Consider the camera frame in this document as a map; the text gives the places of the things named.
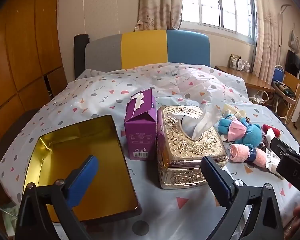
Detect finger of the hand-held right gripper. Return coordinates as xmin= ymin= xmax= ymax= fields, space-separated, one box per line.
xmin=269 ymin=136 xmax=300 ymax=180

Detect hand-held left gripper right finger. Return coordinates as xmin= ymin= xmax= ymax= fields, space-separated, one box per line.
xmin=200 ymin=156 xmax=287 ymax=240

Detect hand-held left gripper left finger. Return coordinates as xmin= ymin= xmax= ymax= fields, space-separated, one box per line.
xmin=15 ymin=155 xmax=100 ymax=240

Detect gold tin tray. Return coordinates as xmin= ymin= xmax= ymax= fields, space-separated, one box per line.
xmin=22 ymin=115 xmax=142 ymax=222

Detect pink towel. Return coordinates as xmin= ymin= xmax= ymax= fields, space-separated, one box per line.
xmin=230 ymin=144 xmax=267 ymax=167

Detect blue plush toy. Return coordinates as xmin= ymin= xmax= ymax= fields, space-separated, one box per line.
xmin=219 ymin=117 xmax=263 ymax=147

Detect white socks with blue stripe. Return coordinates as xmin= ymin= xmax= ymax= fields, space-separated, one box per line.
xmin=219 ymin=103 xmax=247 ymax=120

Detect silver ornate tissue box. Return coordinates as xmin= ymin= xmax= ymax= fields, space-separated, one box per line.
xmin=156 ymin=106 xmax=229 ymax=189

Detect purple tissue box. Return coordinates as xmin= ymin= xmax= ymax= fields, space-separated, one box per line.
xmin=124 ymin=89 xmax=157 ymax=160

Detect white power strip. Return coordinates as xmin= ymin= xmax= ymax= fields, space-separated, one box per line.
xmin=250 ymin=90 xmax=268 ymax=105

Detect green white package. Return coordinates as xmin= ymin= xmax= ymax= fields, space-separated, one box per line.
xmin=1 ymin=201 xmax=18 ymax=222

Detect folding chair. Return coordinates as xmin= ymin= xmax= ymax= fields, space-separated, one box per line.
xmin=272 ymin=65 xmax=300 ymax=124

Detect wooden desk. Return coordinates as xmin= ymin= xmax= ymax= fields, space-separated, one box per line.
xmin=214 ymin=65 xmax=275 ymax=94

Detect black monitor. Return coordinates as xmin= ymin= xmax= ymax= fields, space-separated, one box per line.
xmin=285 ymin=50 xmax=300 ymax=79

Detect small boxes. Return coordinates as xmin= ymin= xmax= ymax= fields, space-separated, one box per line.
xmin=230 ymin=54 xmax=251 ymax=72

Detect black rolled mat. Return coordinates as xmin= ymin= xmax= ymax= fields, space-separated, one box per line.
xmin=74 ymin=34 xmax=90 ymax=80

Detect beige patterned curtain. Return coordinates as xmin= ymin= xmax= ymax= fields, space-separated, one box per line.
xmin=250 ymin=0 xmax=285 ymax=82
xmin=134 ymin=0 xmax=184 ymax=32

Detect wooden wardrobe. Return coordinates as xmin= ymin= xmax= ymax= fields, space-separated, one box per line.
xmin=0 ymin=0 xmax=68 ymax=155

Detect grey yellow blue headboard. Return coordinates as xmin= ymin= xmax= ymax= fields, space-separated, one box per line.
xmin=84 ymin=29 xmax=211 ymax=70

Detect window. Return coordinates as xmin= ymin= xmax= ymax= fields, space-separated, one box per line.
xmin=181 ymin=0 xmax=255 ymax=40

